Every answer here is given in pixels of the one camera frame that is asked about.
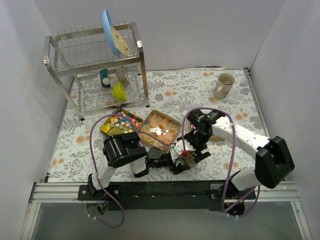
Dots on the gold round jar lid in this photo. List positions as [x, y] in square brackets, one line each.
[189, 160]

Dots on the beige ceramic mug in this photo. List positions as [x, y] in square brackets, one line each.
[224, 84]

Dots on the gold tin of star candies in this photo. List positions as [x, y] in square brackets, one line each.
[123, 122]

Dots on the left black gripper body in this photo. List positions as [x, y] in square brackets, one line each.
[174, 163]

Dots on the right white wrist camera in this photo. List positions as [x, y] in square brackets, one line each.
[183, 146]

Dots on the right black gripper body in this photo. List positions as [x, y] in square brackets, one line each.
[198, 146]

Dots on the gold tin of gummy candies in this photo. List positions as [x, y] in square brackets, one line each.
[159, 126]

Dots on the blue white mug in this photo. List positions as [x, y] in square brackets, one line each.
[103, 78]

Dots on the aluminium frame rail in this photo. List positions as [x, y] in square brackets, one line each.
[286, 191]

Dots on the floral table mat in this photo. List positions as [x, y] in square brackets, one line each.
[80, 142]

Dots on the lime green bowl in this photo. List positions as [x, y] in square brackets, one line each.
[118, 92]

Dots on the blue plate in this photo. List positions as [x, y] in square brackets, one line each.
[106, 25]

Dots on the steel dish rack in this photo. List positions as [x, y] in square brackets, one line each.
[74, 60]

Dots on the cream floral plate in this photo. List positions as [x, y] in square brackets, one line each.
[120, 43]

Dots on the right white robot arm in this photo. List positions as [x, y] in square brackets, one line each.
[273, 160]

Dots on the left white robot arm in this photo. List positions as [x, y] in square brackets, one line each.
[125, 149]

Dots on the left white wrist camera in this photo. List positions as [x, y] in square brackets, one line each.
[174, 155]

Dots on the gold tin of lollipops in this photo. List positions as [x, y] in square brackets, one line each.
[217, 137]

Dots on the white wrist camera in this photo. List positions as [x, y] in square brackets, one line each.
[174, 155]
[183, 146]

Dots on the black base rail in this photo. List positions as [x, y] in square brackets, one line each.
[168, 195]

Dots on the patterned ceramic cup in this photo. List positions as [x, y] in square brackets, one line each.
[122, 75]

